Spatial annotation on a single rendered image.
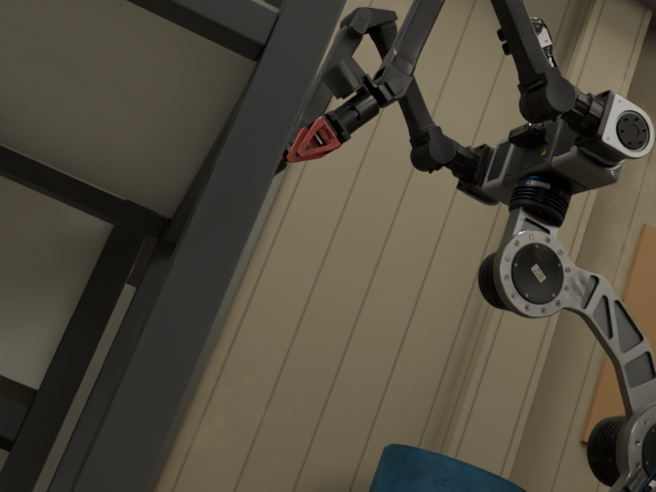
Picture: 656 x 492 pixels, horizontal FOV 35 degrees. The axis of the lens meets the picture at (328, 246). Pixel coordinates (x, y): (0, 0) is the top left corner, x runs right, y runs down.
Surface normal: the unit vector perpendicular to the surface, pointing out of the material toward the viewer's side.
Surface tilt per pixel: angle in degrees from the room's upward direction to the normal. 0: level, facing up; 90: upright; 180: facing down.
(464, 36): 90
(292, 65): 90
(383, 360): 90
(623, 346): 90
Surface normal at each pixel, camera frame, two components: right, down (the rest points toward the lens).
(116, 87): -0.35, 0.89
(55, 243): 0.27, -0.21
